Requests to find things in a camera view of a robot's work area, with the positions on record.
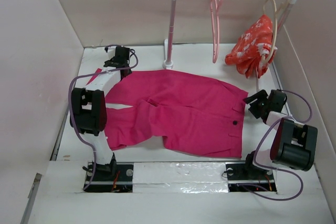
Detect metal rail left edge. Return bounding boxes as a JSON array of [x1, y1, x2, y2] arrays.
[[20, 115, 67, 224]]

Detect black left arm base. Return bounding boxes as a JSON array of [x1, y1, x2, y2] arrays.
[[82, 155, 134, 193]]

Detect pink trousers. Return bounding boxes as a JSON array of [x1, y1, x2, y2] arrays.
[[104, 70, 247, 158]]

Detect pink plastic hanger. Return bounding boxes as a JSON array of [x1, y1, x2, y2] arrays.
[[209, 0, 223, 63]]

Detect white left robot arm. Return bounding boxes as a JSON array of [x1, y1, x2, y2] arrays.
[[69, 46, 135, 180]]

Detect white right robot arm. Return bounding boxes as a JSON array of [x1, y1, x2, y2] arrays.
[[243, 89, 318, 179]]

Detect beige wooden hanger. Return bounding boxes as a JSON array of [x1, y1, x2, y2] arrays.
[[261, 0, 290, 63]]

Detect orange floral garment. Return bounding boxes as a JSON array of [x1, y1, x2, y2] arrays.
[[225, 14, 277, 78]]

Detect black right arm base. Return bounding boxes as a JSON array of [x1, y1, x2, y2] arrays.
[[222, 151, 277, 192]]

